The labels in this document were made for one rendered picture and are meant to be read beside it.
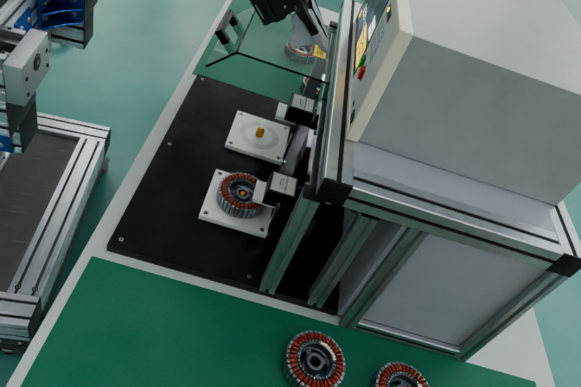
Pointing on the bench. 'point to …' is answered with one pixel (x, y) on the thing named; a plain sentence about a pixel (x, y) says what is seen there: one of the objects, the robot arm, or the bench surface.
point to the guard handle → (226, 26)
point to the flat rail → (317, 136)
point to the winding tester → (472, 78)
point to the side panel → (446, 295)
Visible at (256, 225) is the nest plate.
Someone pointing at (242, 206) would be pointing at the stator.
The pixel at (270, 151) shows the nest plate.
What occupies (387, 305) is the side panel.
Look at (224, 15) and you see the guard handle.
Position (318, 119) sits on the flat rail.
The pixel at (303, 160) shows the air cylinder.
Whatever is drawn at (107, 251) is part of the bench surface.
